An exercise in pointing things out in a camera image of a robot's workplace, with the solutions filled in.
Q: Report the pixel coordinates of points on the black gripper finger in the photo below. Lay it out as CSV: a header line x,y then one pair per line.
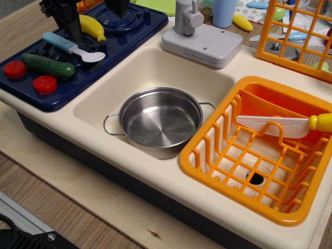
x,y
70,24
118,7

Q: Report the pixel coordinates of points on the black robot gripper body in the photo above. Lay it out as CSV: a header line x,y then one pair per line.
x,y
50,7

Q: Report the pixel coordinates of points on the blue handled white spoon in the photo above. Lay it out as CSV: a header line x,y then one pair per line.
x,y
72,48

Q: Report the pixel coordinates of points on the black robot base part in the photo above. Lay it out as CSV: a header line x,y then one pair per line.
x,y
15,238

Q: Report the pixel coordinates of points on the stainless steel pan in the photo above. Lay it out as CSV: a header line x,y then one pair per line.
x,y
160,121

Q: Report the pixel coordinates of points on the orange transparent toy item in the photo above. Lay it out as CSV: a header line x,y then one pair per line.
x,y
85,5

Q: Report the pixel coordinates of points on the yellow toy banana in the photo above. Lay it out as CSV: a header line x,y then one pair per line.
x,y
92,27

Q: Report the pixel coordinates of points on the green toy cucumber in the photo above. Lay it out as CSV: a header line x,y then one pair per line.
x,y
48,66

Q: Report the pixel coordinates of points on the navy blue toy stove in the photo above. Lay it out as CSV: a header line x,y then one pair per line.
x,y
123,36

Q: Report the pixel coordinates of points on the red stove knob right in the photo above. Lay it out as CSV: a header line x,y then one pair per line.
x,y
45,84

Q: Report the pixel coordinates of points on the red stove knob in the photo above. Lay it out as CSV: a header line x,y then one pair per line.
x,y
15,70
45,84

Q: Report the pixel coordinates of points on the red stove knob left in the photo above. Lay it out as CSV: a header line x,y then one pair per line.
x,y
15,70

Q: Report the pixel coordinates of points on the grey toy faucet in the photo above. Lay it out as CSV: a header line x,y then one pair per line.
x,y
193,39

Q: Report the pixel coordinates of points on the light blue cup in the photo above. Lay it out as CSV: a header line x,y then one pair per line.
x,y
223,12

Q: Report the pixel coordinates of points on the yellow toy corn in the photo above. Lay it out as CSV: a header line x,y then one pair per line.
x,y
242,22

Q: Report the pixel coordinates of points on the green toy ball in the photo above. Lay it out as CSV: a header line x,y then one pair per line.
x,y
279,14

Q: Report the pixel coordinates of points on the orange upright grid rack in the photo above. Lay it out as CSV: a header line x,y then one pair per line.
x,y
315,50

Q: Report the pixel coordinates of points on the steel pot lid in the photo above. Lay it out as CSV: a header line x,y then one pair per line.
x,y
275,48

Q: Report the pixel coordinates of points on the light plywood base board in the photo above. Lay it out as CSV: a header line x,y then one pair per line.
x,y
80,204

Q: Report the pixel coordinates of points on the orange dish rack basket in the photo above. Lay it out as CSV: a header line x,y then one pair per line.
x,y
275,177

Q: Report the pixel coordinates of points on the blue handled utensil background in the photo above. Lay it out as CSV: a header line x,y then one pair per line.
x,y
292,36

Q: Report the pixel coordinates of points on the white toy knife yellow handle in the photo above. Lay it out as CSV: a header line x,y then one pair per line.
x,y
294,128

